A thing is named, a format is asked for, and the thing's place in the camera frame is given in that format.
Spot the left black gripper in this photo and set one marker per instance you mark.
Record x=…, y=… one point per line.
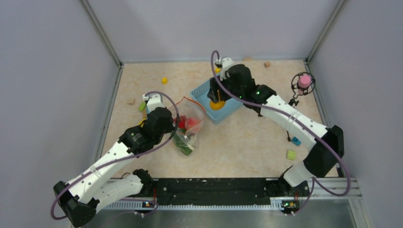
x=170, y=127

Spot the blue lego brick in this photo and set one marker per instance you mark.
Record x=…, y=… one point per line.
x=296, y=141

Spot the pink peach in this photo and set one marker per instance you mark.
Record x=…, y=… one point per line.
x=193, y=125

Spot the light green lego brick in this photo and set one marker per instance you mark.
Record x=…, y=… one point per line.
x=291, y=155

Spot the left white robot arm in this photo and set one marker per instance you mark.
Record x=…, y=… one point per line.
x=82, y=197

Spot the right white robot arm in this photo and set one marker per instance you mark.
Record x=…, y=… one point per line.
x=325, y=144

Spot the clear zip top bag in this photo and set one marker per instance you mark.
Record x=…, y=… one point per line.
x=189, y=116

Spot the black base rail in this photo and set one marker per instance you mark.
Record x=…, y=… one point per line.
x=219, y=191

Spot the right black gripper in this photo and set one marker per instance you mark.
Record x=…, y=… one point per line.
x=214, y=94

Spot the red tomato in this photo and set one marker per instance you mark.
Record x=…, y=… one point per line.
x=181, y=121

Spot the yellow cube block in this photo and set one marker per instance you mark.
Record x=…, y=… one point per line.
x=164, y=80

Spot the pink microphone on tripod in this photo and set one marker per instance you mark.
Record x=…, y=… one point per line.
x=302, y=84

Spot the yellow lemon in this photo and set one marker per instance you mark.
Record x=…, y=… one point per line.
x=217, y=106

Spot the green block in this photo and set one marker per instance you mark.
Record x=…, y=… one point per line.
x=141, y=106

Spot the beige wooden block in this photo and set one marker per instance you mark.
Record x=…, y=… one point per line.
x=131, y=102

